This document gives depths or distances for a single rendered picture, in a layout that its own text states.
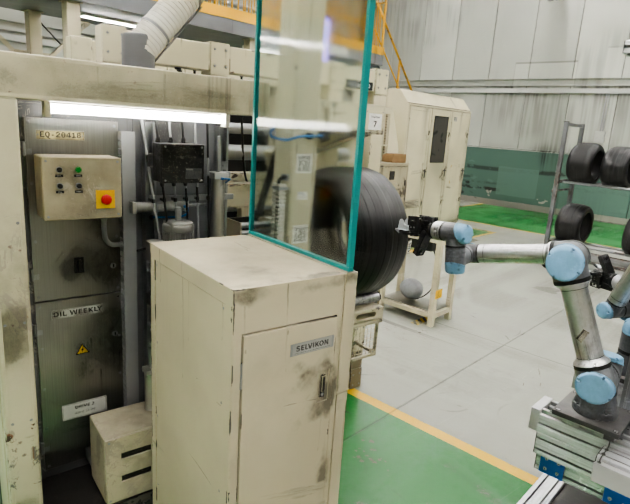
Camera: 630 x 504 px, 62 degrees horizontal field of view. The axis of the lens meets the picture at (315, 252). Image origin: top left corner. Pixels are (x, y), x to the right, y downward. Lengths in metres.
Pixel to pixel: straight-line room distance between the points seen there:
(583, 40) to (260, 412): 12.87
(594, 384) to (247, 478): 1.14
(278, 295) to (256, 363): 0.18
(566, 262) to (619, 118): 11.51
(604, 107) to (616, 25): 1.67
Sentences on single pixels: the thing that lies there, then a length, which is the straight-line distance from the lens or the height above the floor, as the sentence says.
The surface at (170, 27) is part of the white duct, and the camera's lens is 2.19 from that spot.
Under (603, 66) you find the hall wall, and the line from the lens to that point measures 13.55.
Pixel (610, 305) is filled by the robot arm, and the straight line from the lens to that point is 2.66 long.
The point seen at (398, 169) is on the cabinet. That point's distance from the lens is 7.26.
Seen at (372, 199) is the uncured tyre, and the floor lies 1.38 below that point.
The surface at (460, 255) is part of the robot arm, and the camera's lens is 2.04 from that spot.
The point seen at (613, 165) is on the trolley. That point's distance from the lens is 7.37.
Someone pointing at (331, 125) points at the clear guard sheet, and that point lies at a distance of 1.52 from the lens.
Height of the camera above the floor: 1.66
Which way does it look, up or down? 13 degrees down
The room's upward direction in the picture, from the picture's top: 4 degrees clockwise
